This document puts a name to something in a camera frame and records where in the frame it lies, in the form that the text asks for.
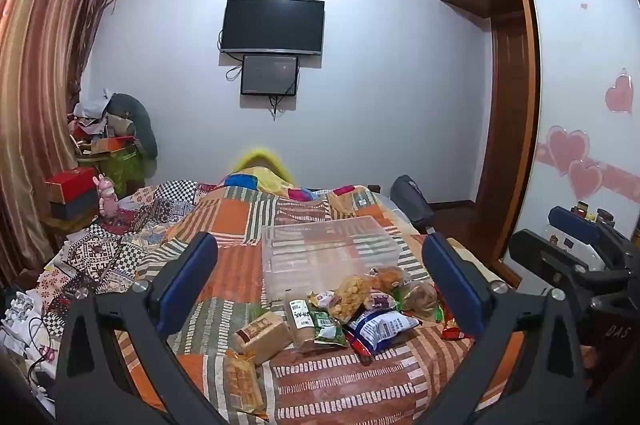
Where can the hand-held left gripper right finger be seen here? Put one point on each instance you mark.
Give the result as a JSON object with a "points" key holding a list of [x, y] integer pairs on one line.
{"points": [[445, 267]]}

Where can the yellow plush pillow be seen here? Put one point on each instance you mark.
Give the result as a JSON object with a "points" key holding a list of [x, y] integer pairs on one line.
{"points": [[257, 157]]}

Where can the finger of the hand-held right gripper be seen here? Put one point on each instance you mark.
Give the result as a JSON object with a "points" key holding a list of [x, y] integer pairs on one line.
{"points": [[575, 224], [540, 252]]}

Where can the red box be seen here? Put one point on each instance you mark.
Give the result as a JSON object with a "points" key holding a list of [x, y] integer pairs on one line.
{"points": [[70, 185]]}

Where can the blue white snack packet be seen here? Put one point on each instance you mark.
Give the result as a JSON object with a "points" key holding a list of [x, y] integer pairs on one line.
{"points": [[382, 330]]}

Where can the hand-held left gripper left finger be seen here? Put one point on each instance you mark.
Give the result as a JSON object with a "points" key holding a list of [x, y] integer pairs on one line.
{"points": [[194, 262]]}

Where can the small colourful figurines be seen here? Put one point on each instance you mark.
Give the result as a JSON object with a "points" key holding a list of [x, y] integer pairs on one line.
{"points": [[590, 211]]}

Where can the striped brown curtain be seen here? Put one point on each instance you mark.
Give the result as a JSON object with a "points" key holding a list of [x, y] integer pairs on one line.
{"points": [[35, 95]]}

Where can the yellow puff snack bag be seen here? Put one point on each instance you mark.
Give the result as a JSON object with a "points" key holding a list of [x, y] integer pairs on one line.
{"points": [[350, 297]]}

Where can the brown cracker packet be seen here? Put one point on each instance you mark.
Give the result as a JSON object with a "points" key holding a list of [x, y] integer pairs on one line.
{"points": [[262, 337]]}

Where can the black wall television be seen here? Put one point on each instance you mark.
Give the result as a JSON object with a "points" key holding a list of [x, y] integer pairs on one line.
{"points": [[272, 25]]}

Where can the brown wooden door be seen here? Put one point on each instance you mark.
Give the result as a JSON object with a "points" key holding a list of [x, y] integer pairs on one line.
{"points": [[507, 115]]}

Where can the orange biscuit packet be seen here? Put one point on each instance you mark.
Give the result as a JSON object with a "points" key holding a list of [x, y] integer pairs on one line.
{"points": [[242, 380]]}

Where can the purple snack packet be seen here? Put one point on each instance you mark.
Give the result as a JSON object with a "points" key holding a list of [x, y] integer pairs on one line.
{"points": [[381, 302]]}

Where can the colourful floral blanket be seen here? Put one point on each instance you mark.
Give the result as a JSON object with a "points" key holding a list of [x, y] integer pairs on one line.
{"points": [[260, 182]]}

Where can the grey bag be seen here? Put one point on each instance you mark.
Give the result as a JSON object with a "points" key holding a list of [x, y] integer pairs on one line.
{"points": [[410, 200]]}

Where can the dark grey box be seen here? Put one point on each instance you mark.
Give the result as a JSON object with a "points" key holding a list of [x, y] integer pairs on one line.
{"points": [[75, 207]]}

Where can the red snack packet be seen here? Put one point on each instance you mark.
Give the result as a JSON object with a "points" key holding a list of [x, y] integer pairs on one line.
{"points": [[456, 331]]}

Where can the green bag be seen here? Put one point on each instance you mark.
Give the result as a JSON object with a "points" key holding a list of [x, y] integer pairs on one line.
{"points": [[122, 170]]}

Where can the small pink snack packet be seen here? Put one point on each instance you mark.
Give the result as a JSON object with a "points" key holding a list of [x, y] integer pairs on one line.
{"points": [[322, 300]]}

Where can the white wardrobe door with hearts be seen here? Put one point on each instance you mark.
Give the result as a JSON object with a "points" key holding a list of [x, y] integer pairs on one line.
{"points": [[585, 70]]}

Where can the orange flat box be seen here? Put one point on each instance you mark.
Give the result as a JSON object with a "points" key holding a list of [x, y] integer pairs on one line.
{"points": [[112, 145]]}

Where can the bread with white label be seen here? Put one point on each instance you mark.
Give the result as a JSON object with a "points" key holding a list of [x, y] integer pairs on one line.
{"points": [[300, 320]]}

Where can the small black wall monitor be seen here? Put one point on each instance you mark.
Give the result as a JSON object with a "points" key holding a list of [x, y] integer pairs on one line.
{"points": [[269, 75]]}

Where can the clear plastic storage container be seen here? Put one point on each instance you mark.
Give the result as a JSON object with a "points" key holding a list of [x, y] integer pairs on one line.
{"points": [[325, 255]]}

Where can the clear bag of brown bread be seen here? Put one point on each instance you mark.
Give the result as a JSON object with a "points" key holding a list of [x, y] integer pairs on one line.
{"points": [[420, 297]]}

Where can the green snack packet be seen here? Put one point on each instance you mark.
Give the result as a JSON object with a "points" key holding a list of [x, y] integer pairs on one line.
{"points": [[327, 329]]}

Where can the patchwork quilt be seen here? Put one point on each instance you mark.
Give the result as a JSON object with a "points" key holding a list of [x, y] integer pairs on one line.
{"points": [[235, 225]]}

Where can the pink rabbit toy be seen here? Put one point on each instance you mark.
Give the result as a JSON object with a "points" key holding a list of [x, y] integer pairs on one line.
{"points": [[106, 200]]}

